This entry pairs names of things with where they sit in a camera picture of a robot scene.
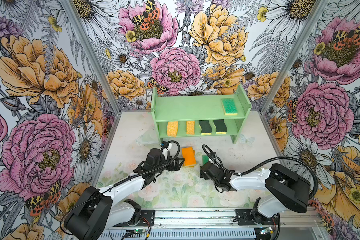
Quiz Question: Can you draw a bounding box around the yellow cellulose sponge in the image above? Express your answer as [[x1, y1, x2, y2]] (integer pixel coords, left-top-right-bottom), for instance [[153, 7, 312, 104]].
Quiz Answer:
[[167, 121, 179, 138], [186, 121, 195, 135]]

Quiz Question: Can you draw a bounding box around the light green scrub sponge bottom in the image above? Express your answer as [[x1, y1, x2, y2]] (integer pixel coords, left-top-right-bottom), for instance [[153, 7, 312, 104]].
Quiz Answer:
[[202, 155, 210, 165]]

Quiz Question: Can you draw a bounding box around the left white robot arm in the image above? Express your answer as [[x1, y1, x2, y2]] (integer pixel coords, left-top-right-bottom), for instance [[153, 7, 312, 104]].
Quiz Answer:
[[60, 146, 184, 240]]

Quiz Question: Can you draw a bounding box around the light green scrub sponge top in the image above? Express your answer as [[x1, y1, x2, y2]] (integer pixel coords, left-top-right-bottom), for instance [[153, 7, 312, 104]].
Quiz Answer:
[[222, 99, 238, 116]]

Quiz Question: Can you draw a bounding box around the aluminium corner post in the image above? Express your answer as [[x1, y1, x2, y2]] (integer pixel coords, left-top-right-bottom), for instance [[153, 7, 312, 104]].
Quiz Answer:
[[260, 0, 329, 115], [62, 1, 121, 117]]

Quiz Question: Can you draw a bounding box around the left aluminium corner post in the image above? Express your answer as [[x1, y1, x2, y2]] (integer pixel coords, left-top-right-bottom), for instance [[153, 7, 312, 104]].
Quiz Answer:
[[62, 1, 121, 117]]

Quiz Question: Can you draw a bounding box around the yellow cellulose sponge front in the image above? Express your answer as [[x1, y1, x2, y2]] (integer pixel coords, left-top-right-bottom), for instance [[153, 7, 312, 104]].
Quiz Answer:
[[186, 121, 195, 135]]

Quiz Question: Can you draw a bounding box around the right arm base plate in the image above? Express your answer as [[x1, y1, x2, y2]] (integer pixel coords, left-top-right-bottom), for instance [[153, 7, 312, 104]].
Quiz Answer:
[[233, 209, 279, 226]]

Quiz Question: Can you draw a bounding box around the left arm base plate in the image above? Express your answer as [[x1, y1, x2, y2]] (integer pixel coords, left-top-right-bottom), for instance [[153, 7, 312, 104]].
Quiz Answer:
[[116, 210, 156, 227]]

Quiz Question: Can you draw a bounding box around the light green wooden shelf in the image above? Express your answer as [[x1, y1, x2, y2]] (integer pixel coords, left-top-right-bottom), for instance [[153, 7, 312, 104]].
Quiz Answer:
[[151, 86, 252, 144]]

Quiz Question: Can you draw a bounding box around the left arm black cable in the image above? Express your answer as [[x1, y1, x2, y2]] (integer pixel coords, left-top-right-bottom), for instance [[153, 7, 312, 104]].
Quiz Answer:
[[59, 140, 181, 236]]

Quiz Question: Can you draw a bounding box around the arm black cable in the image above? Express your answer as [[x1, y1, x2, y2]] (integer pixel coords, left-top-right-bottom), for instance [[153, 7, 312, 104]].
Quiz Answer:
[[201, 144, 319, 200], [59, 140, 181, 236]]

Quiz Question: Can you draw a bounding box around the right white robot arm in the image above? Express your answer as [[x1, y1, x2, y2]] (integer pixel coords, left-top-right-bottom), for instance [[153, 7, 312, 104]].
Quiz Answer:
[[200, 161, 311, 225]]

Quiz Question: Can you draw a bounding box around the aluminium front rail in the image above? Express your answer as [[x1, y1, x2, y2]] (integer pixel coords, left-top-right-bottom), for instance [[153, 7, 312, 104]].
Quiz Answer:
[[141, 207, 323, 229]]

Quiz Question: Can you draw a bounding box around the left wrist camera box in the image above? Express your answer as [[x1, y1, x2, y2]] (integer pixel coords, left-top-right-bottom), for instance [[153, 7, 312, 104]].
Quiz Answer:
[[161, 143, 172, 152]]

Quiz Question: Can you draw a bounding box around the yellow cellulose sponge back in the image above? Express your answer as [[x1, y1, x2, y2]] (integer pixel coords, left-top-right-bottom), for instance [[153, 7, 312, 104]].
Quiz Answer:
[[167, 121, 179, 138]]

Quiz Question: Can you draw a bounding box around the right aluminium corner post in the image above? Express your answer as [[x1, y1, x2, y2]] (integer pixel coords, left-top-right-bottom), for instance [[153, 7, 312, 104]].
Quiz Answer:
[[260, 0, 329, 115]]

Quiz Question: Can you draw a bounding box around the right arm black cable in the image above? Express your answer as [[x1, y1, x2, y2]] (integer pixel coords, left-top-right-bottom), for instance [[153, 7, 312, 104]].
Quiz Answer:
[[201, 144, 319, 200]]

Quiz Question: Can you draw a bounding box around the white slotted cable duct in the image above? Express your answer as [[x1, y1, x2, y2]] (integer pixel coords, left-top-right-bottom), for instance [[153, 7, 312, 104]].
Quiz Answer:
[[99, 228, 257, 240]]

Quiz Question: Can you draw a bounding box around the orange scrub sponge top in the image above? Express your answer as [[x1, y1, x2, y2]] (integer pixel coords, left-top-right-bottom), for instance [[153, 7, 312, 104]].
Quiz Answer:
[[182, 147, 197, 167]]

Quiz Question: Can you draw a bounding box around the dark green scrub sponge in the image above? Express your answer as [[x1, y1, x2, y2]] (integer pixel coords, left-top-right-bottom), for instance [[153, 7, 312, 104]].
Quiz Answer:
[[199, 120, 212, 135], [213, 120, 228, 134]]

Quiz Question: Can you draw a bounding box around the light green scrub sponge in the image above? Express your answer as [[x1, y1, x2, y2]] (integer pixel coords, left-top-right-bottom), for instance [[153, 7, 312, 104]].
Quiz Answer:
[[222, 99, 238, 116], [202, 155, 210, 165]]

